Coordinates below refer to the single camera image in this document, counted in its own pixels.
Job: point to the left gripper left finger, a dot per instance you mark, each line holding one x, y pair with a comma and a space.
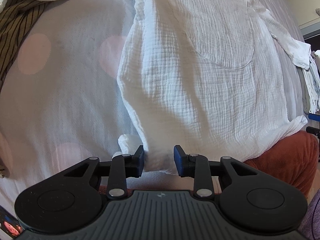
122, 167

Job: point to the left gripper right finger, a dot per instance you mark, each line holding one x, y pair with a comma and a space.
197, 167

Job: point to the white crinkled muslin garment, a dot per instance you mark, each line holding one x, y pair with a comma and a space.
205, 74

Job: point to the orange red trouser leg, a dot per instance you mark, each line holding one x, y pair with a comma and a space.
293, 159

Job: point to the pink dotted bed cover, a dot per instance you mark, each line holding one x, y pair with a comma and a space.
60, 102

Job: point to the brown striped shirt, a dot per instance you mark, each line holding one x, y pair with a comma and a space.
17, 19

